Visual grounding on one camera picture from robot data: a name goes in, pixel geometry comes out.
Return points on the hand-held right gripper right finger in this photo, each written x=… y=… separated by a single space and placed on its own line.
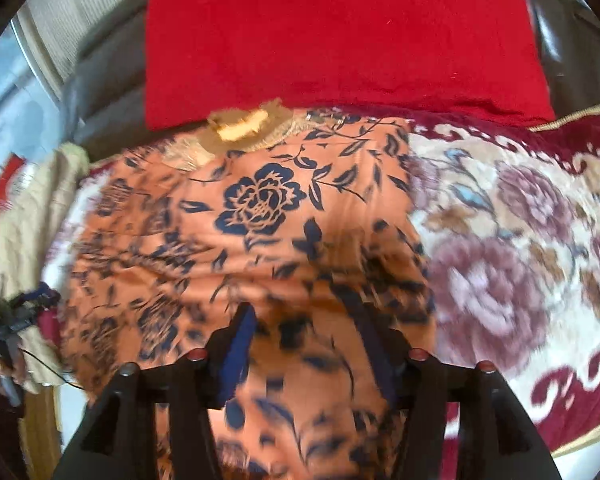
x=380 y=360

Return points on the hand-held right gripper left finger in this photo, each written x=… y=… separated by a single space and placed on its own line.
x=237 y=350

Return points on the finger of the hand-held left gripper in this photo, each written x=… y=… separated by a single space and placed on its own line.
x=42 y=292

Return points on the orange floral garment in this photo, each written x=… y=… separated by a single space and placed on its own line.
x=260 y=240

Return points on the beige quilted cloth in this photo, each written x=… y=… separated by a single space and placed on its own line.
x=25 y=240

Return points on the floral plush blanket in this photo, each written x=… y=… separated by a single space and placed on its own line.
x=505 y=270

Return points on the dark brown leather sofa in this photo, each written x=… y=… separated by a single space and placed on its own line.
x=105 y=100

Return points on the cream curtain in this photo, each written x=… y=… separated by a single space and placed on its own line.
x=80 y=0

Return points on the large red cushion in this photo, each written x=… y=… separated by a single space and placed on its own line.
x=340 y=35

